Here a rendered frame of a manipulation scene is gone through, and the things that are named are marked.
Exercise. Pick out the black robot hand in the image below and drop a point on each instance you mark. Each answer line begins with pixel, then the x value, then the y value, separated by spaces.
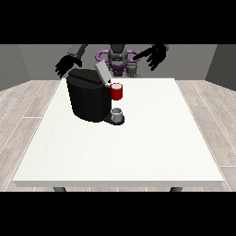
pixel 157 54
pixel 70 61

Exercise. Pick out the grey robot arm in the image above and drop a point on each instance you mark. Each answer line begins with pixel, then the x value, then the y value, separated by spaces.
pixel 166 47
pixel 76 49

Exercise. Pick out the small grey coffee pod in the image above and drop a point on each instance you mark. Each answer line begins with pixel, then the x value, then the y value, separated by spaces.
pixel 131 70

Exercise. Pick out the pale grey machine lid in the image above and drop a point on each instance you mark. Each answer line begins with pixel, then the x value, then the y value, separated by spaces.
pixel 103 71

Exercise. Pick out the black coffee machine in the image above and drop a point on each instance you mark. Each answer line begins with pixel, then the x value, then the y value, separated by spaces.
pixel 87 98

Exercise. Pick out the red pod holder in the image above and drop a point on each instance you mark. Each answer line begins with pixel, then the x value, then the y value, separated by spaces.
pixel 116 92

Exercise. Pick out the grey robot trunk purple rings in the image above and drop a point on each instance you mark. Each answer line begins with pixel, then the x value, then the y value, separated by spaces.
pixel 116 54

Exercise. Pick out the small grey cup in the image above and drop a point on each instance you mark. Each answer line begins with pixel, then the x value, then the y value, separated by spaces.
pixel 116 115

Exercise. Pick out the dark table leg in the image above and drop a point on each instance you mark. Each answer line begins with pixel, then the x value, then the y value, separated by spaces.
pixel 176 189
pixel 59 189

